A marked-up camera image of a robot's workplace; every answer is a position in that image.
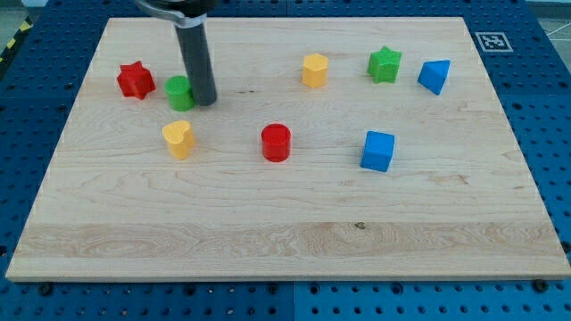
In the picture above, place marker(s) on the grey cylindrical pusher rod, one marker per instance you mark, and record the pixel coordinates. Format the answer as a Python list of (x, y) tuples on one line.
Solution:
[(196, 56)]

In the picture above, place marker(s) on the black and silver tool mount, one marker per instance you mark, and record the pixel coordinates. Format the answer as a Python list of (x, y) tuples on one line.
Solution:
[(182, 13)]

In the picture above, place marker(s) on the green cylinder block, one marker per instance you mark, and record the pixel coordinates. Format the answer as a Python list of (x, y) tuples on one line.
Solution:
[(179, 93)]

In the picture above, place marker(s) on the red star block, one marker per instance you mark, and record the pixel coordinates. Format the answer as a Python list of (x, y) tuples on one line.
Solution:
[(135, 80)]

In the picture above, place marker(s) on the yellow heart block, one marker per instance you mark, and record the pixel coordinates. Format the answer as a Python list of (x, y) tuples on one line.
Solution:
[(180, 139)]

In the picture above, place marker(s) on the yellow hexagon block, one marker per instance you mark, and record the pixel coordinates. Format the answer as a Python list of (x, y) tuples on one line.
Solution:
[(314, 70)]

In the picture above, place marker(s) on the red cylinder block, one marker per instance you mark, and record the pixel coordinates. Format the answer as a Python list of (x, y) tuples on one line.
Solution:
[(276, 142)]

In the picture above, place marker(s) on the black yellow hazard tape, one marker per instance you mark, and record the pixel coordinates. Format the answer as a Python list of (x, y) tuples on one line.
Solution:
[(14, 44)]

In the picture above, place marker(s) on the light wooden board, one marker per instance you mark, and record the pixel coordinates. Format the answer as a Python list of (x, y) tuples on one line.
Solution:
[(458, 201)]

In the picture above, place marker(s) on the green star block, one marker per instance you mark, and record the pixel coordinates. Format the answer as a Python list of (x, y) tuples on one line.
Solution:
[(383, 65)]

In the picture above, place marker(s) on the blue cube block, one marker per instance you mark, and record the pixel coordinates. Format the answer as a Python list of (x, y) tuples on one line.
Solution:
[(378, 151)]

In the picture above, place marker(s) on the blue triangular prism block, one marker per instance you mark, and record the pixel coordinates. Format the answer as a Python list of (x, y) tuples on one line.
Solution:
[(433, 75)]

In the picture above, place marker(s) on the white fiducial marker tag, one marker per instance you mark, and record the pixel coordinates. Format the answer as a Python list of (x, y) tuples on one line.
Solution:
[(493, 42)]

